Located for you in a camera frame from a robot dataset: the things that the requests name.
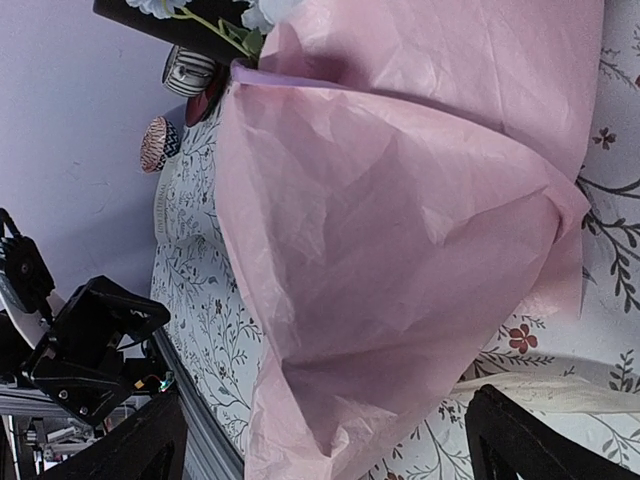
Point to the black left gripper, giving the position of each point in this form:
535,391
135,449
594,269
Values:
77,364

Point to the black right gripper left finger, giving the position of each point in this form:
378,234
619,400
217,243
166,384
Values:
151,444

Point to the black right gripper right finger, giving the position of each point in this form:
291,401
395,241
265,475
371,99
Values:
506,442

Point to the pink flower bouquet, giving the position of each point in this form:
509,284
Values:
393,180

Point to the cream printed ribbon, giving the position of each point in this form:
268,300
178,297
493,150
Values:
553,394

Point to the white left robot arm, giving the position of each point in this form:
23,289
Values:
27,287

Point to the black tapered vase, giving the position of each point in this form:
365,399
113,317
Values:
189,34

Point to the floral patterned tablecloth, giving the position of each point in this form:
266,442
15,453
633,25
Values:
223,347

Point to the red lacquer saucer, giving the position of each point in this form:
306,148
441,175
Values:
200,107

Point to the striped grey teacup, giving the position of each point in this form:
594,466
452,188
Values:
187,73

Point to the aluminium front rail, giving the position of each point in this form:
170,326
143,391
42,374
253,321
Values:
36,434

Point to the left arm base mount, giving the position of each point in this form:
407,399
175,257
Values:
145,368

